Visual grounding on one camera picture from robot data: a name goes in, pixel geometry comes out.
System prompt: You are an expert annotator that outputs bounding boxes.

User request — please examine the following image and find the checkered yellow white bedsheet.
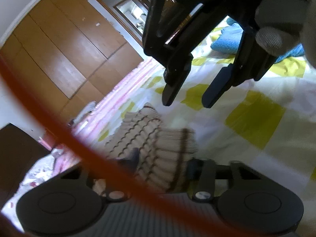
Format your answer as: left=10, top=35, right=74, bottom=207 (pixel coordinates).
left=154, top=24, right=315, bottom=203

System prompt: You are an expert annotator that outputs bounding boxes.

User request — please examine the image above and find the red cable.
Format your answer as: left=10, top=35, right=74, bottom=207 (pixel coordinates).
left=0, top=54, right=260, bottom=237

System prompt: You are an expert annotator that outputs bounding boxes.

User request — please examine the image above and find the wooden wardrobe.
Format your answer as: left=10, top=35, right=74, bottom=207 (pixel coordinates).
left=1, top=0, right=142, bottom=121

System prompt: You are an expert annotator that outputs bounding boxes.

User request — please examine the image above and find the white printed pillow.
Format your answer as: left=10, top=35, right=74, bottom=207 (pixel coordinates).
left=1, top=145, right=80, bottom=232

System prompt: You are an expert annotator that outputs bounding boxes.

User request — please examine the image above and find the beige brown striped knit sweater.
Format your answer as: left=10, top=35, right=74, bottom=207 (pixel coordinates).
left=93, top=103, right=198, bottom=193

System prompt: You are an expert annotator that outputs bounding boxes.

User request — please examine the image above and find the white gloved right hand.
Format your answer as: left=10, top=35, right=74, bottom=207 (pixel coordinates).
left=255, top=0, right=315, bottom=67

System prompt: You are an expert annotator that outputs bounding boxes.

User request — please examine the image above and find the pink striped quilt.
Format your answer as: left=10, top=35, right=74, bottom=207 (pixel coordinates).
left=56, top=59, right=161, bottom=171

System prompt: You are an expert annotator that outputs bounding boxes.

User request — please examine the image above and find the blue knit garment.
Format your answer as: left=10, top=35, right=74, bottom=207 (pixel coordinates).
left=211, top=17, right=304, bottom=63

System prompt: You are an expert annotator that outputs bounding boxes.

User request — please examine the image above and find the dark wooden headboard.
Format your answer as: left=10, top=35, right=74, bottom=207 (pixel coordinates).
left=0, top=123, right=50, bottom=207

